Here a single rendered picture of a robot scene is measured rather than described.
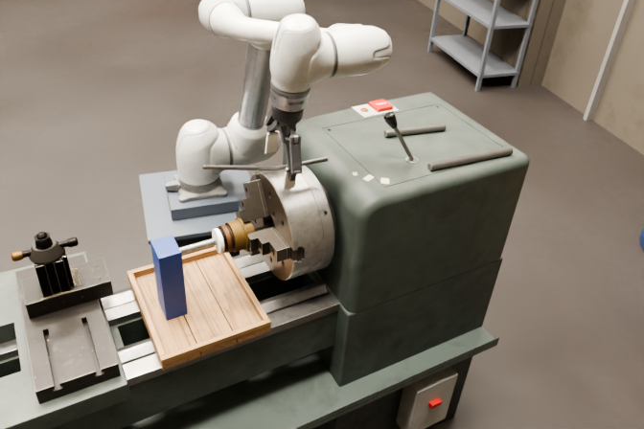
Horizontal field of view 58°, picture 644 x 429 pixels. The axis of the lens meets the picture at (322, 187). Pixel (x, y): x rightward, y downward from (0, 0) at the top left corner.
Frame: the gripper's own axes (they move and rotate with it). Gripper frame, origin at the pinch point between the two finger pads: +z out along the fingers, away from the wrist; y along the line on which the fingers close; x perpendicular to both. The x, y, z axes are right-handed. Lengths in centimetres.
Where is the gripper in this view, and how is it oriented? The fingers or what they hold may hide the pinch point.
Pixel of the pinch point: (279, 167)
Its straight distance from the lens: 150.9
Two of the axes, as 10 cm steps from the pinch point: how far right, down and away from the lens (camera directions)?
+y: 3.9, 6.8, -6.2
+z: -1.5, 7.1, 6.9
